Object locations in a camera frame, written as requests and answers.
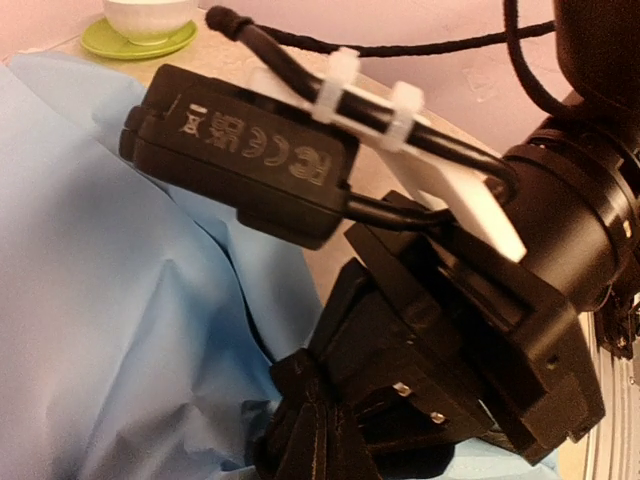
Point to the white ceramic bowl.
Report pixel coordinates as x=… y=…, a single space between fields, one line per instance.
x=148 y=22

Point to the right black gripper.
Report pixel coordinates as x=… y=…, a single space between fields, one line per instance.
x=515 y=323

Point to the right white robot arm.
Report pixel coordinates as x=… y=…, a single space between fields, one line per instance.
x=598 y=52

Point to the blue wrapping paper sheet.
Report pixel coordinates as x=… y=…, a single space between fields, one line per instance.
x=138 y=320

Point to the black strap ribbon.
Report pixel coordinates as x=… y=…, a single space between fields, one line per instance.
x=315 y=435

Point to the aluminium front frame rail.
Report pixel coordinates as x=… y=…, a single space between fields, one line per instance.
x=612 y=448

